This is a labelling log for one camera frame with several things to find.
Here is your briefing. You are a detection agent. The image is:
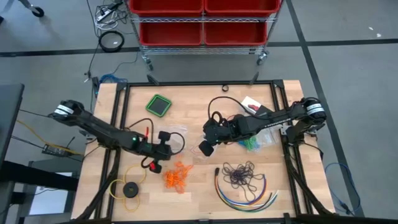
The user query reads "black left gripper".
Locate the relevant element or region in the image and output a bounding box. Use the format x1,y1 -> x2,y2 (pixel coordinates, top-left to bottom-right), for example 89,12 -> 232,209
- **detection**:
136,130 -> 174,162

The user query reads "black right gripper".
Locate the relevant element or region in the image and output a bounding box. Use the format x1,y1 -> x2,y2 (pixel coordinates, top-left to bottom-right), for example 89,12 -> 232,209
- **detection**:
202,115 -> 247,147

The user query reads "green rubber bands pile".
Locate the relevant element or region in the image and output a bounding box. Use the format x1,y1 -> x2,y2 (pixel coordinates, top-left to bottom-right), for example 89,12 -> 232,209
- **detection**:
242,138 -> 261,152

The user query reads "orange rubber bands pile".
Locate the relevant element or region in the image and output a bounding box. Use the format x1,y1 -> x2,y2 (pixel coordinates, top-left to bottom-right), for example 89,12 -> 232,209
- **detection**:
163,161 -> 194,194

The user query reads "dark purple rubber bands pile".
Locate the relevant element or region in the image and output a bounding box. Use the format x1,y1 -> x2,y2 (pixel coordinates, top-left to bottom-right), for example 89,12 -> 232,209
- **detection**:
221,161 -> 265,202

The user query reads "white cardboard box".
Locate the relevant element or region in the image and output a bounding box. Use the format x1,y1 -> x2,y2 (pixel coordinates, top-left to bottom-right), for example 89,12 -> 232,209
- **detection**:
241,95 -> 262,114

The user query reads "black pad with green rim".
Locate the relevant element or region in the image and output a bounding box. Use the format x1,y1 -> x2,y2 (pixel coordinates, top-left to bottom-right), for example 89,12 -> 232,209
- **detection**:
145,94 -> 173,118

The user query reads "small black device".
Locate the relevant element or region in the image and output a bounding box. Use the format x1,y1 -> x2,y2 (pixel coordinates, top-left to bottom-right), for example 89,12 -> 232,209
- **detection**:
92,76 -> 101,96

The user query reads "red plastic bin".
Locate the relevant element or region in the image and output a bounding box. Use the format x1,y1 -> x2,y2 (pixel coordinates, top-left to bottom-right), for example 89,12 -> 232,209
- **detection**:
139,21 -> 204,47
203,21 -> 269,47
204,0 -> 282,17
128,0 -> 205,17

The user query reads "black low furniture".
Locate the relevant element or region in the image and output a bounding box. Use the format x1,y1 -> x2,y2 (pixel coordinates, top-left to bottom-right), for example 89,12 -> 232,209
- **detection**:
0,160 -> 80,224

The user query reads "white power strip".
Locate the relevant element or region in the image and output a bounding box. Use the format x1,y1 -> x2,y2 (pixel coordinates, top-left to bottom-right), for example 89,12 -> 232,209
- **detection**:
95,9 -> 113,22

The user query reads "black desk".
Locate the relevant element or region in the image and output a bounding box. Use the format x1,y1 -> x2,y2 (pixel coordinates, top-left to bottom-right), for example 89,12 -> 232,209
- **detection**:
0,83 -> 25,166

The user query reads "black chair caster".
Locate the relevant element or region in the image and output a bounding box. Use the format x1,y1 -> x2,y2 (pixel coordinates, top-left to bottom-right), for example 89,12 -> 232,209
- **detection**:
17,0 -> 45,18

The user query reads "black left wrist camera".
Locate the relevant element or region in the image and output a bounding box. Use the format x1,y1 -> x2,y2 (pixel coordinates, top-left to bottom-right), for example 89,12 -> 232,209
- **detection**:
149,161 -> 163,174

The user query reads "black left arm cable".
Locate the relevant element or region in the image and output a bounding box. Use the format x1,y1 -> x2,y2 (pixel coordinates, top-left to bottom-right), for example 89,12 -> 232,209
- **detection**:
124,117 -> 186,169

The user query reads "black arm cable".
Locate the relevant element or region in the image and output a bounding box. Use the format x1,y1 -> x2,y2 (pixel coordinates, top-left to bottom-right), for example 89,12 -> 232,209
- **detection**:
207,96 -> 259,125
124,117 -> 186,169

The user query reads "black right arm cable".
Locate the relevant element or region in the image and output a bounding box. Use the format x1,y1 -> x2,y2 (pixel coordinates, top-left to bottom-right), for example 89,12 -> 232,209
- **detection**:
207,96 -> 259,125

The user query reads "black spool of yellow wire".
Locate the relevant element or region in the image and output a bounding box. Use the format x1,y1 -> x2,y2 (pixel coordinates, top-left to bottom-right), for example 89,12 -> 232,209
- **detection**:
108,164 -> 147,213

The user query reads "multicolour cable bundle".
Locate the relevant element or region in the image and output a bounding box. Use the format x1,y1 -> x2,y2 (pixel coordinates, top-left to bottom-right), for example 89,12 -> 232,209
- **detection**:
214,167 -> 279,213

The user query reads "chrome wire shelf cart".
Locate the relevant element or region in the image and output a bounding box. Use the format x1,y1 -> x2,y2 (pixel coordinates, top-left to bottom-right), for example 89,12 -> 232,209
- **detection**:
124,0 -> 285,72

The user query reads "blue cable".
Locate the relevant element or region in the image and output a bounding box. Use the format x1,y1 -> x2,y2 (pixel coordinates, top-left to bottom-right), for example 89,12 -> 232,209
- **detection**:
324,162 -> 362,216
99,73 -> 129,85

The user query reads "thin black hanging cable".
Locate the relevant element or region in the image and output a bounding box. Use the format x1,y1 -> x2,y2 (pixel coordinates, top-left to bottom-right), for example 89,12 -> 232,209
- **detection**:
83,0 -> 100,83

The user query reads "large black ring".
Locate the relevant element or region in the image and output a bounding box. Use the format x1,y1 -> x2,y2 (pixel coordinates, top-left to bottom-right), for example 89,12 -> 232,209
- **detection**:
98,30 -> 125,53

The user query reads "yellow cable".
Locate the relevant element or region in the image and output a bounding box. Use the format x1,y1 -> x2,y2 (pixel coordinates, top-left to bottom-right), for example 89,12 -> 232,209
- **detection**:
17,119 -> 85,156

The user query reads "white cable coil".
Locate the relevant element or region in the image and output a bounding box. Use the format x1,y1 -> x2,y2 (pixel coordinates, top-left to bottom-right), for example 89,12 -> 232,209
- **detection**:
94,11 -> 119,31

